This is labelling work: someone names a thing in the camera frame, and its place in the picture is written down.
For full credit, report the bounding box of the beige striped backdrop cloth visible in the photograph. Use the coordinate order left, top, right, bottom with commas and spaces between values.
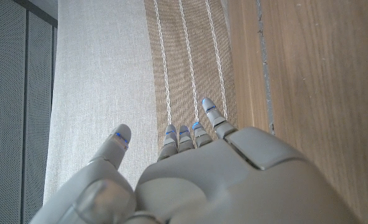
42, 0, 239, 206

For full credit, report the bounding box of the dark grey door panel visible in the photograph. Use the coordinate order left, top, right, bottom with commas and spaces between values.
0, 0, 59, 224

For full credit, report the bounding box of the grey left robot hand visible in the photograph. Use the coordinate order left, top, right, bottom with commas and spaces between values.
31, 97, 362, 224

